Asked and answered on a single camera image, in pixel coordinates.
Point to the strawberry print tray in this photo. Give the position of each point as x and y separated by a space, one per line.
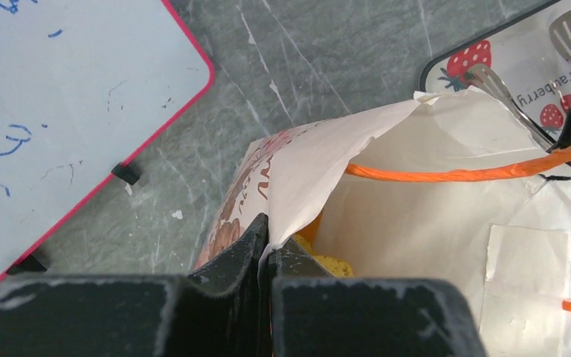
521 54

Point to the paper bag with orange handles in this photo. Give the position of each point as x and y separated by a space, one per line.
447 186

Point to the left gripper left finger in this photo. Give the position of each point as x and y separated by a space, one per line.
218 310

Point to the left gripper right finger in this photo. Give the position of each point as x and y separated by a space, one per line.
316 314

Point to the metal serving tongs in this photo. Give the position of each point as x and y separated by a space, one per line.
484 78

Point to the red framed whiteboard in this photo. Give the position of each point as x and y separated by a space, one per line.
84 87

